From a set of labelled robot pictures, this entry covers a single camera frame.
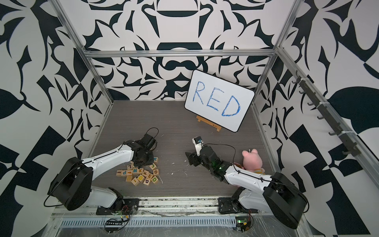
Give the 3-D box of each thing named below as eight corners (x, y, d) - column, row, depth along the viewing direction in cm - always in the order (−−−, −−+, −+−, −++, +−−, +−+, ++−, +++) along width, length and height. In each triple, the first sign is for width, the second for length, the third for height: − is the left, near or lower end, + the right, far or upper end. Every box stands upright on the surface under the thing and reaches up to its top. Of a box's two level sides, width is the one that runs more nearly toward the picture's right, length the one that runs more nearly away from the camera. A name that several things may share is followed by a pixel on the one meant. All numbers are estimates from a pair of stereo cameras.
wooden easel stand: (195, 119, 108) (195, 117, 106) (197, 117, 110) (197, 114, 108) (219, 132, 102) (219, 129, 99) (221, 129, 103) (221, 126, 101)
